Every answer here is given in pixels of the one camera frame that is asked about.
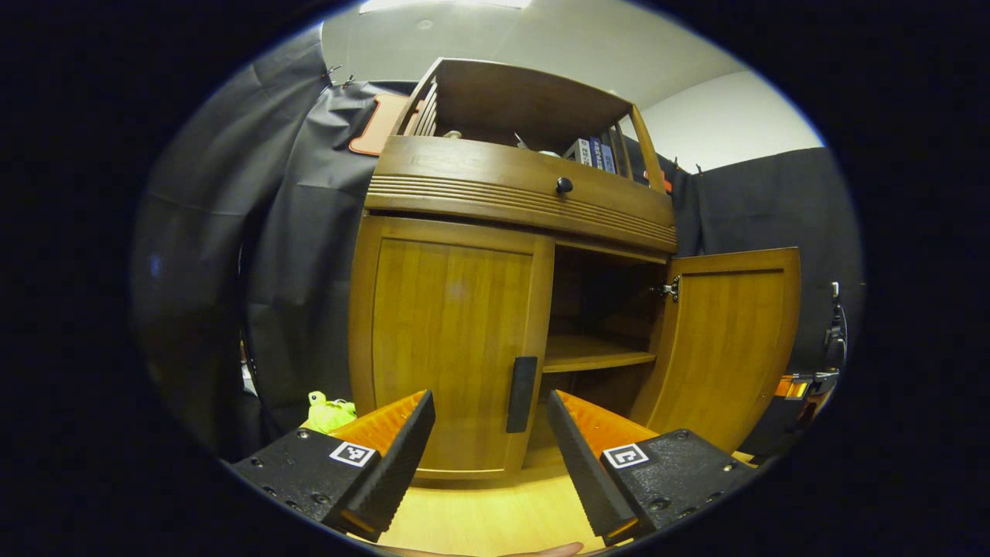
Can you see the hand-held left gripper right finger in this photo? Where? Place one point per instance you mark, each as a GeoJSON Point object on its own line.
{"type": "Point", "coordinates": [588, 472]}

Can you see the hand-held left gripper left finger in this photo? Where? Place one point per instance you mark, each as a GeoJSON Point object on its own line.
{"type": "Point", "coordinates": [394, 472]}

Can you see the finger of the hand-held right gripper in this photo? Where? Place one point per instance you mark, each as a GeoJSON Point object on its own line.
{"type": "Point", "coordinates": [820, 383]}

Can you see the wooden shoe cabinet door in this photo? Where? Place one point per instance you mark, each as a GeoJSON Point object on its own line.
{"type": "Point", "coordinates": [727, 348]}
{"type": "Point", "coordinates": [441, 325]}

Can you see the wooden double-door shoe cabinet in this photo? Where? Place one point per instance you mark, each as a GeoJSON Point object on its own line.
{"type": "Point", "coordinates": [503, 100]}

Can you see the metal door hinge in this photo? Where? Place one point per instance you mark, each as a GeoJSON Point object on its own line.
{"type": "Point", "coordinates": [670, 290]}

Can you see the wooden cabinet drawer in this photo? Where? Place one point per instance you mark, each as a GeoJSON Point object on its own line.
{"type": "Point", "coordinates": [464, 174]}

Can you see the green frog toy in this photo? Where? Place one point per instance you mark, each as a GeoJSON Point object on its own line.
{"type": "Point", "coordinates": [329, 414]}

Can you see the wooden inner shelf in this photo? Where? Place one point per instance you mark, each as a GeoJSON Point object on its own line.
{"type": "Point", "coordinates": [588, 354]}

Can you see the black drawer knob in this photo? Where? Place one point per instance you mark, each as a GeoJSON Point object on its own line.
{"type": "Point", "coordinates": [564, 185]}

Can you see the light blue shelf book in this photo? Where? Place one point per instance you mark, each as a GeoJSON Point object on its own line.
{"type": "Point", "coordinates": [609, 158]}

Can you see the grey shelf book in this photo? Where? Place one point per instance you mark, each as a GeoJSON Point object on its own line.
{"type": "Point", "coordinates": [580, 151]}

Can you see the ceiling light panel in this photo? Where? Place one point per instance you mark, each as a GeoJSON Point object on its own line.
{"type": "Point", "coordinates": [448, 4]}

